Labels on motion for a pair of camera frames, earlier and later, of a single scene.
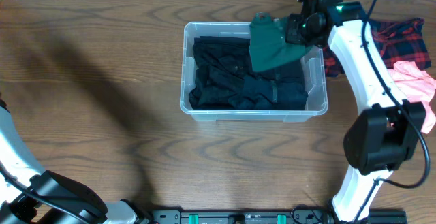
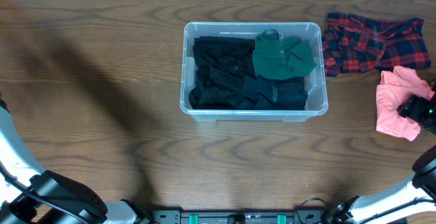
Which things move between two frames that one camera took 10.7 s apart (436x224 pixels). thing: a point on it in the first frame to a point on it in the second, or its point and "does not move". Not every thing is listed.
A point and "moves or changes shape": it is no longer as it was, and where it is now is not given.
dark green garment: [269, 48] moves or changes shape
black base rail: [300, 216] does not move
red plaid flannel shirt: [398, 40] does not move
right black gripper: [295, 34] to [411, 107]
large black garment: [221, 63] does not move
